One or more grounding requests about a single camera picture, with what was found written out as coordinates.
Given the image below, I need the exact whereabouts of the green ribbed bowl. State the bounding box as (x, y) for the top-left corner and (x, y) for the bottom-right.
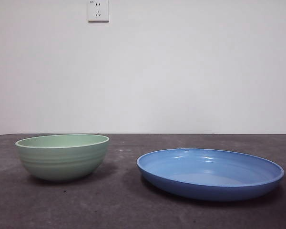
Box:
(15, 134), (110, 183)

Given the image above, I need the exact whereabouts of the white wall socket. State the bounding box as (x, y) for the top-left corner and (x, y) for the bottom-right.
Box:
(87, 0), (110, 24)

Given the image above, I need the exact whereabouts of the blue round plate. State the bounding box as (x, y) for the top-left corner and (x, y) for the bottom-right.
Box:
(136, 148), (285, 202)

